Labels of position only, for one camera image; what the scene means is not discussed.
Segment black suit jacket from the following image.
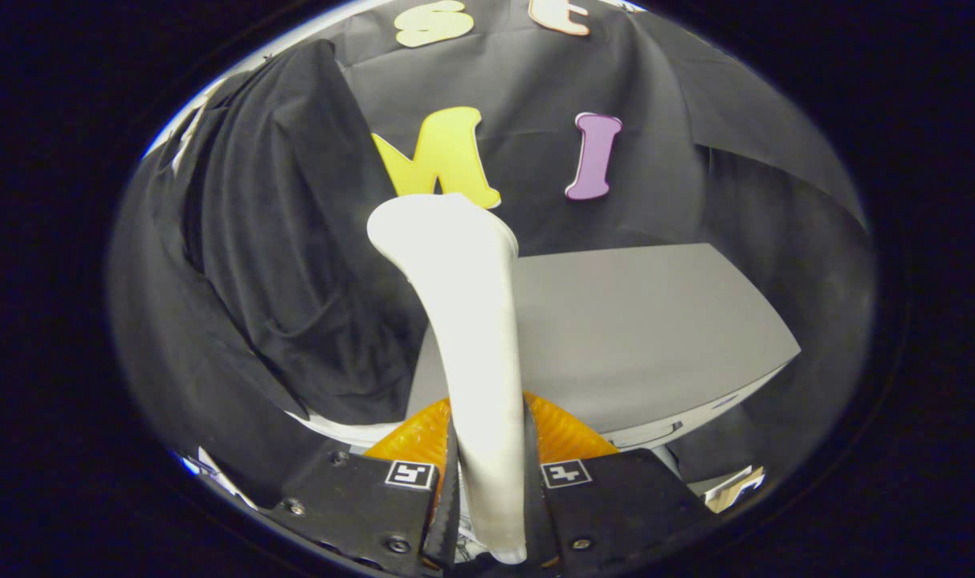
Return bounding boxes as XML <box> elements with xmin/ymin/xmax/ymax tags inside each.
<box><xmin>154</xmin><ymin>40</ymin><xmax>432</xmax><ymax>426</ymax></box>

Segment cardboard piece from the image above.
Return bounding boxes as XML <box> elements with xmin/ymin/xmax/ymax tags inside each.
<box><xmin>703</xmin><ymin>466</ymin><xmax>766</xmax><ymax>515</ymax></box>

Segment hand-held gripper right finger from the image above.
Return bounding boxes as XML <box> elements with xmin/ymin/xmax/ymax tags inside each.
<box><xmin>523</xmin><ymin>392</ymin><xmax>713</xmax><ymax>577</ymax></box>

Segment grey cabinet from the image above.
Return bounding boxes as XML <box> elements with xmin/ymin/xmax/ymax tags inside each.
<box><xmin>407</xmin><ymin>243</ymin><xmax>802</xmax><ymax>450</ymax></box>

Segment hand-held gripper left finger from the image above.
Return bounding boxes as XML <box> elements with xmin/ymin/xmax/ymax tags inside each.
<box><xmin>267</xmin><ymin>397</ymin><xmax>461</xmax><ymax>575</ymax></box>

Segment white garment steamer nozzle with hose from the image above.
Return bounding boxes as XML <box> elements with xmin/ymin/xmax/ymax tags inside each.
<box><xmin>367</xmin><ymin>193</ymin><xmax>528</xmax><ymax>564</ymax></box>

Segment black backdrop cloth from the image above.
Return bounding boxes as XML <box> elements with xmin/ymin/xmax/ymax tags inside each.
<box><xmin>108</xmin><ymin>0</ymin><xmax>874</xmax><ymax>515</ymax></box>

